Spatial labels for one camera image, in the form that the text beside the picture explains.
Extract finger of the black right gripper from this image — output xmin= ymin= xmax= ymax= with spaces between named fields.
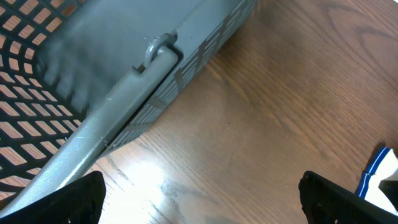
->
xmin=379 ymin=180 xmax=398 ymax=210

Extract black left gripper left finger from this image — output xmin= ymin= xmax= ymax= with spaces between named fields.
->
xmin=1 ymin=171 xmax=106 ymax=224

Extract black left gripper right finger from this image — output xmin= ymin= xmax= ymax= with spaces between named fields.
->
xmin=298 ymin=170 xmax=397 ymax=224

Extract yellow white snack bag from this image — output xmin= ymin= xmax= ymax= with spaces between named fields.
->
xmin=355 ymin=146 xmax=397 ymax=216

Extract dark grey plastic basket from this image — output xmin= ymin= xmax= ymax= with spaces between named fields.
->
xmin=1 ymin=0 xmax=256 ymax=218

